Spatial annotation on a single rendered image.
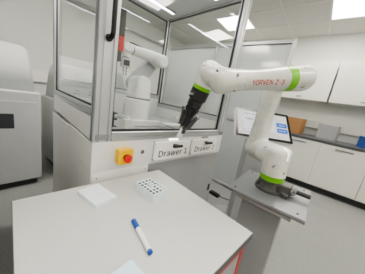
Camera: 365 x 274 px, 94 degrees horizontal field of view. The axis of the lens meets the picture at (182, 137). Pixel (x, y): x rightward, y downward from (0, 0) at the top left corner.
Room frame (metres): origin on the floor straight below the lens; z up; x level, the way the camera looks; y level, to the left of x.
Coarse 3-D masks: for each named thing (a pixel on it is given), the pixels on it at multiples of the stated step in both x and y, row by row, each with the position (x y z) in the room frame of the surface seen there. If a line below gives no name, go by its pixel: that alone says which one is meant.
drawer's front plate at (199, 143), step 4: (192, 140) 1.15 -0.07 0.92; (196, 140) 1.16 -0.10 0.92; (200, 140) 1.20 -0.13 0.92; (204, 140) 1.23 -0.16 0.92; (208, 140) 1.27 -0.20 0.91; (212, 140) 1.31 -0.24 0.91; (216, 140) 1.35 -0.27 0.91; (192, 144) 1.15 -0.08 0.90; (196, 144) 1.17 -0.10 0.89; (200, 144) 1.21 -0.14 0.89; (204, 144) 1.24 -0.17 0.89; (208, 144) 1.27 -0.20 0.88; (212, 144) 1.32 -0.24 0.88; (192, 148) 1.15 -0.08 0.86; (196, 148) 1.18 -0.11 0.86; (200, 148) 1.21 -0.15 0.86; (208, 148) 1.28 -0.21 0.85; (192, 152) 1.15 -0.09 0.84; (196, 152) 1.18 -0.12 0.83; (200, 152) 1.22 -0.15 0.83; (204, 152) 1.25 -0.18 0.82
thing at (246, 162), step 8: (240, 160) 1.70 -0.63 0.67; (248, 160) 1.61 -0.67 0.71; (256, 160) 1.61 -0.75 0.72; (240, 168) 1.65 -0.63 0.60; (248, 168) 1.61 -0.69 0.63; (256, 168) 1.61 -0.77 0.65; (240, 176) 1.61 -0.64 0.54; (232, 192) 1.68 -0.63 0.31; (232, 200) 1.63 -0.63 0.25; (240, 200) 1.61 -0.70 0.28; (224, 208) 1.79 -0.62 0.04; (232, 208) 1.60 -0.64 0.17; (232, 216) 1.61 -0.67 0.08
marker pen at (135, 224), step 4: (132, 220) 0.49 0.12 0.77; (136, 224) 0.47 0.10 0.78; (136, 228) 0.46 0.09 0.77; (140, 228) 0.46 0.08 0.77; (140, 232) 0.44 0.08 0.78; (140, 236) 0.43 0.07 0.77; (144, 236) 0.43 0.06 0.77; (144, 240) 0.42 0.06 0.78; (144, 244) 0.41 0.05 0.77; (148, 244) 0.41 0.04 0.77; (148, 248) 0.39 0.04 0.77; (148, 252) 0.38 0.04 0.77; (152, 252) 0.39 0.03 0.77
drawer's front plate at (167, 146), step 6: (156, 144) 0.92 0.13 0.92; (162, 144) 0.95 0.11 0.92; (168, 144) 0.98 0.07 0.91; (180, 144) 1.06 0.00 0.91; (186, 144) 1.10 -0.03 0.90; (156, 150) 0.92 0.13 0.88; (162, 150) 0.96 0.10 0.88; (168, 150) 0.99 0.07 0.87; (174, 150) 1.03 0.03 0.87; (186, 150) 1.10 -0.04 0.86; (156, 156) 0.93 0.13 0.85; (162, 156) 0.96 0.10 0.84; (168, 156) 0.99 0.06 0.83; (174, 156) 1.03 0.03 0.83; (180, 156) 1.07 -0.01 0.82
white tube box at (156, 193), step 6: (144, 180) 0.72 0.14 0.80; (150, 180) 0.73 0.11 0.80; (138, 186) 0.68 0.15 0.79; (144, 186) 0.68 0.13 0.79; (156, 186) 0.69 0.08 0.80; (144, 192) 0.65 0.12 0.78; (150, 192) 0.63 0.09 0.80; (156, 192) 0.64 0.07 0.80; (162, 192) 0.66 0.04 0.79; (150, 198) 0.62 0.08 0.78; (156, 198) 0.63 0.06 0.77
